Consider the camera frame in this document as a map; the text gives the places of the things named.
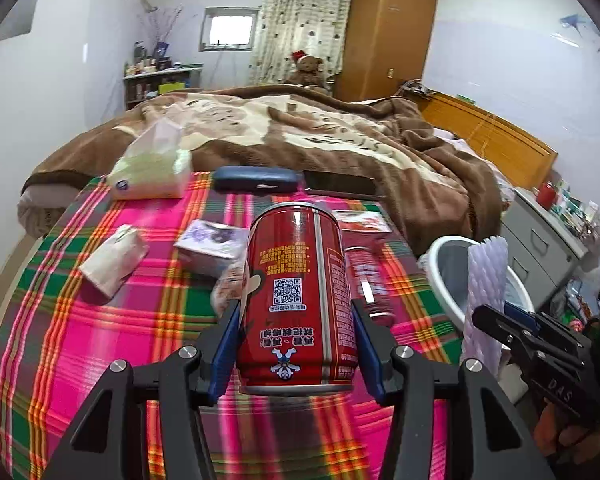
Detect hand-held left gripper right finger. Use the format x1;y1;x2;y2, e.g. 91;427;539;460
350;299;556;480

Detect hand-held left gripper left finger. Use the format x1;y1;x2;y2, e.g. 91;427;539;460
42;300;243;480

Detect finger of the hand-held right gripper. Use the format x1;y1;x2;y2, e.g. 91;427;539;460
502;299;543;328
471;304;537;357

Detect white foam fruit net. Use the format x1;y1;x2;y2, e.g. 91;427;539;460
462;236;510;376

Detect white round waste bin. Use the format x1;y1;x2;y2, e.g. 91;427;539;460
427;235;536;331

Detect red drink can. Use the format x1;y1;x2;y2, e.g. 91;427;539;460
235;201;359;396

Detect white paper package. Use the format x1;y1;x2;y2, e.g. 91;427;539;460
78;224;150;303

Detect person's right hand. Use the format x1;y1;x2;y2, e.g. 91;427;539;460
535;400;593;457

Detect blue patterned bag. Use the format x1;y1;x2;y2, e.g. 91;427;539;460
565;270;600;322

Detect crumpled clear plastic wrapper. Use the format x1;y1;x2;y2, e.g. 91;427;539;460
210;260;247;317

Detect grey drawer cabinet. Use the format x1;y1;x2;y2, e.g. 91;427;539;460
500;187;593;311

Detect red plastic bottle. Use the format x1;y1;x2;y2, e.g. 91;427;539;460
342;245;396;326

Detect purple white small box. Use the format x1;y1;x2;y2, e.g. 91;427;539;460
173;219;248;278

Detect pile of small boxes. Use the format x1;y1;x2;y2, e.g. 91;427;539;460
552;180;600;241

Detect red snack packet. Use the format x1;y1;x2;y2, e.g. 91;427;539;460
332;209;393;233

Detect black phone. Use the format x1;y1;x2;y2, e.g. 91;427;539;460
302;170;378;197

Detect dark blue glasses case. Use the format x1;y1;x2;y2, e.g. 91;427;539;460
212;166;301;193

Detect wooden bed headboard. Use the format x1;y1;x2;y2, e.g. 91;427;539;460
420;92;558;191

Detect pink white bedding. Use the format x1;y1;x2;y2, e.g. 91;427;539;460
432;127;481;158

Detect green white tissue pack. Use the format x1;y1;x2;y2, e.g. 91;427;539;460
107;122;193;201

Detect brown beige blanket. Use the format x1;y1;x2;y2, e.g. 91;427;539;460
20;85;503;256

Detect brown teddy bear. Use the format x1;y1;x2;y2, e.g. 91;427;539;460
286;50;328;90

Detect group of bottles on shelf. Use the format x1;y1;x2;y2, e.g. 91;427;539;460
125;40;181;76

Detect wooden wardrobe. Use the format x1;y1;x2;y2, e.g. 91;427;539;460
337;0;439;103

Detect small window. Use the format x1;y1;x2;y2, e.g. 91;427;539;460
199;6;259;52

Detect dried branches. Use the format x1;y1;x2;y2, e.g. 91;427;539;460
140;5;186;56

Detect patterned curtain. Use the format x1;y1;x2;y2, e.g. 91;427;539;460
247;0;356;88

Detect tangle of cables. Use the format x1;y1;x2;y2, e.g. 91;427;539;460
395;79;438;97

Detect white wall shelf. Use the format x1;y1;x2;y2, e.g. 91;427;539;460
122;64;204;111

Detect blue wall sticker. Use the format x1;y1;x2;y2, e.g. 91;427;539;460
560;12;600;53

